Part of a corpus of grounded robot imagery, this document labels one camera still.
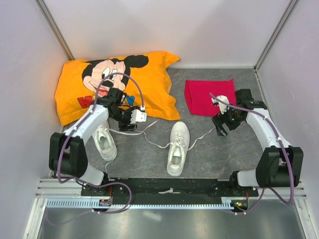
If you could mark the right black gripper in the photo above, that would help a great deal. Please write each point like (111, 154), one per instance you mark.
(222, 118)

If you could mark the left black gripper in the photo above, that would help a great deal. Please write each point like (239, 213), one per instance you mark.
(124, 127)

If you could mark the white sneaker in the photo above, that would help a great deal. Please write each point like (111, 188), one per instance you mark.
(104, 143)
(178, 147)

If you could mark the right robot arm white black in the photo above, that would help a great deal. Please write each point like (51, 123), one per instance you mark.
(280, 164)

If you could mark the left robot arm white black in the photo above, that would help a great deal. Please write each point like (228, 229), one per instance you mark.
(67, 153)

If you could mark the red folded cloth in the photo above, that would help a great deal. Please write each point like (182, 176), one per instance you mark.
(198, 99)

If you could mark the orange Mickey Mouse pillow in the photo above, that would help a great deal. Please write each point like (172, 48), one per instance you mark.
(143, 79)

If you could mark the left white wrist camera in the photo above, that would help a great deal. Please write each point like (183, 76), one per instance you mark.
(138, 116)

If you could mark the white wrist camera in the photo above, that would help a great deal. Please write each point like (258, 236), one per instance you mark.
(138, 116)
(222, 102)

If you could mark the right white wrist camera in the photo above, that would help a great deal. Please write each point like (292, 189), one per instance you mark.
(222, 102)

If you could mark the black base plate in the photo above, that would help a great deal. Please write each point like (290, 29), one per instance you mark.
(179, 190)

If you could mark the slotted aluminium cable duct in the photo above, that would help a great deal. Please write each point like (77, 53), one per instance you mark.
(225, 204)

